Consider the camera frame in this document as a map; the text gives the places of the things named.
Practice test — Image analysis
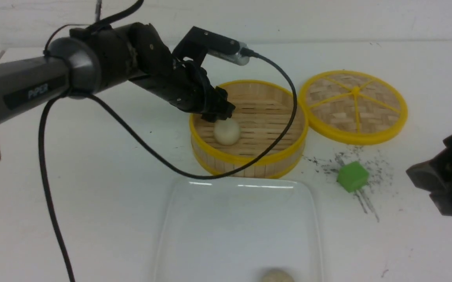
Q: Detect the green cube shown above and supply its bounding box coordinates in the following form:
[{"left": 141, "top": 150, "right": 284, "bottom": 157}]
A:
[{"left": 337, "top": 162, "right": 370, "bottom": 193}]

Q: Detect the white steamed bun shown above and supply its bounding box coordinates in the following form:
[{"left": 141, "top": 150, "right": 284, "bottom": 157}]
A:
[
  {"left": 213, "top": 118, "right": 241, "bottom": 146},
  {"left": 260, "top": 268, "right": 295, "bottom": 282}
]

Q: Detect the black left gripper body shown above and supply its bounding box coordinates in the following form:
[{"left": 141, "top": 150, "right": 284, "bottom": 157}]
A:
[{"left": 130, "top": 59, "right": 228, "bottom": 115}]

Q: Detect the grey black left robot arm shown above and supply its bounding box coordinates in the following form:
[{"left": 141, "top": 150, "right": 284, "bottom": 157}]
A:
[{"left": 0, "top": 23, "right": 248, "bottom": 159}]

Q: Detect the black left camera cable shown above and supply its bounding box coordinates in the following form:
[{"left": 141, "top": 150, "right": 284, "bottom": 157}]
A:
[{"left": 38, "top": 0, "right": 298, "bottom": 282}]

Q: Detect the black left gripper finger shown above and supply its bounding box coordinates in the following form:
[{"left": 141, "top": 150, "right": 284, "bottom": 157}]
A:
[
  {"left": 220, "top": 103, "right": 236, "bottom": 120},
  {"left": 201, "top": 113, "right": 220, "bottom": 123}
]

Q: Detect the yellow rimmed bamboo steamer lid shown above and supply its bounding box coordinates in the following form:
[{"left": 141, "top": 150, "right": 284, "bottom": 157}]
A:
[{"left": 299, "top": 70, "right": 408, "bottom": 146}]

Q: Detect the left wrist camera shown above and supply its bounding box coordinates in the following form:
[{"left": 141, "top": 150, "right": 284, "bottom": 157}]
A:
[{"left": 172, "top": 26, "right": 252, "bottom": 66}]

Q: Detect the yellow rimmed bamboo steamer basket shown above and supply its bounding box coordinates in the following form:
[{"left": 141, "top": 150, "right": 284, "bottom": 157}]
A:
[{"left": 189, "top": 80, "right": 309, "bottom": 178}]

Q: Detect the white rectangular plate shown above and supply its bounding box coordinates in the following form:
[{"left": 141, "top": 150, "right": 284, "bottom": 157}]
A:
[{"left": 152, "top": 178, "right": 325, "bottom": 282}]

